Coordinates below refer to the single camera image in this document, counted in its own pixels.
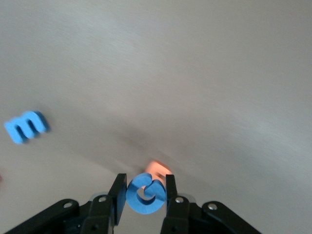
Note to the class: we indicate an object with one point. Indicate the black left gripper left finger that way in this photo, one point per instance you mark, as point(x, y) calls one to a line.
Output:
point(117, 202)

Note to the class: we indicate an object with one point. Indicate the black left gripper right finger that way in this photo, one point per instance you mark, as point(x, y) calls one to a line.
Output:
point(175, 214)

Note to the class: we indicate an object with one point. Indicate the blue letter G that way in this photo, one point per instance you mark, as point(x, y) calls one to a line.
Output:
point(132, 197)

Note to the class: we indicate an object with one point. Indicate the orange letter E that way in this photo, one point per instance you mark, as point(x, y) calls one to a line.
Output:
point(156, 168)

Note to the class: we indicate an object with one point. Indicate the blue letter M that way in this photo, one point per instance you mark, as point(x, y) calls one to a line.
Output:
point(14, 125)

